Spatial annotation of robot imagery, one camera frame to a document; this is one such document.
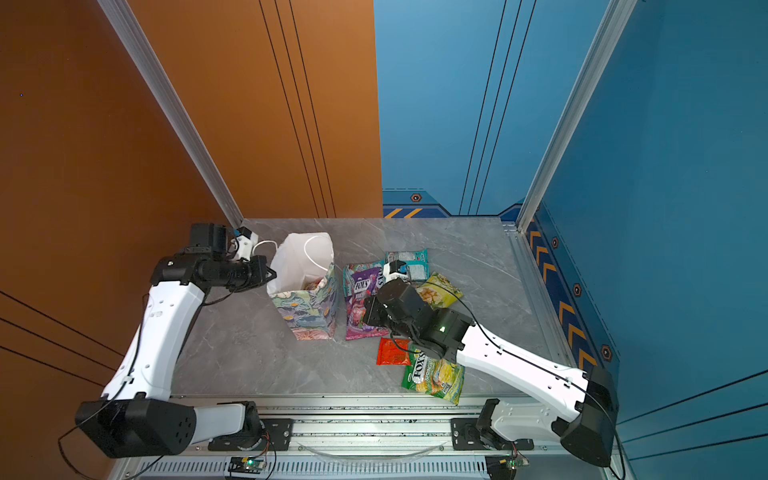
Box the red small snack packet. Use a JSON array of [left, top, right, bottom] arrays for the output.
[[376, 338, 411, 366]]

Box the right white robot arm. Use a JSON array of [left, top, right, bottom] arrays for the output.
[[364, 279, 623, 468]]

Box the floral paper gift bag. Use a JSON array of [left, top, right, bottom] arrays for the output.
[[266, 232, 341, 341]]

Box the teal Fox's candy bag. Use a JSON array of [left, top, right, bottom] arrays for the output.
[[343, 260, 384, 299]]

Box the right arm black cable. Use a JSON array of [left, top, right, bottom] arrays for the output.
[[389, 278, 626, 480]]

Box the purple Fox's candy bag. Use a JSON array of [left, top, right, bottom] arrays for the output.
[[345, 268, 389, 341]]

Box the green circuit board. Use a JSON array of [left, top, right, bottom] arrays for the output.
[[227, 457, 267, 476], [499, 456, 530, 471]]

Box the right aluminium corner post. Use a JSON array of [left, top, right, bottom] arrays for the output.
[[515, 0, 637, 235]]

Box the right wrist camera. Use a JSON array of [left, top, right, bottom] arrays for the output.
[[382, 260, 410, 283]]

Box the left aluminium corner post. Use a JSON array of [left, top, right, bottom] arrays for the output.
[[98, 0, 244, 227]]

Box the yellow snack packet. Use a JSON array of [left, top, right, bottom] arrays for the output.
[[416, 273, 464, 310]]

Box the right green circuit board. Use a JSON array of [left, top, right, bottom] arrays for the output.
[[499, 456, 530, 471]]

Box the aluminium corner post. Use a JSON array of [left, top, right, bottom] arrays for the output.
[[98, 0, 244, 227], [515, 0, 637, 235]]

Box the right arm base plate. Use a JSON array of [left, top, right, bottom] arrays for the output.
[[450, 418, 535, 452]]

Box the aluminium front rail frame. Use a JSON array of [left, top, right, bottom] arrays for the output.
[[110, 393, 631, 479]]

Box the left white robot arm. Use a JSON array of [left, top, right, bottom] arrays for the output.
[[75, 253, 276, 459]]

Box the green Fox's candy bag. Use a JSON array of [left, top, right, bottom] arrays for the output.
[[401, 352, 465, 405]]

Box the teal snack packet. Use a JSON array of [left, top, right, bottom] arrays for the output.
[[386, 249, 431, 281]]

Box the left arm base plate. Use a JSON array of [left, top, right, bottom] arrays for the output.
[[208, 418, 294, 454]]

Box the left green circuit board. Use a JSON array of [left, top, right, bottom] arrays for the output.
[[227, 457, 267, 476]]

